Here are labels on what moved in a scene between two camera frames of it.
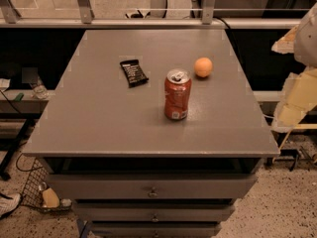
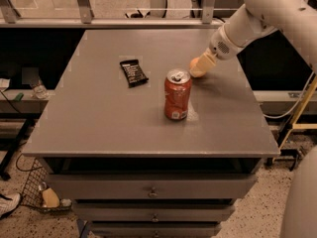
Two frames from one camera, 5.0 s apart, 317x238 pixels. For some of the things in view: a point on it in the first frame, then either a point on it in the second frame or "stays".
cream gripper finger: (285, 45) -> (221, 46)
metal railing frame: (10, 18) stays
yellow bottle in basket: (50, 198) stays
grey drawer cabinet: (128, 170) stays
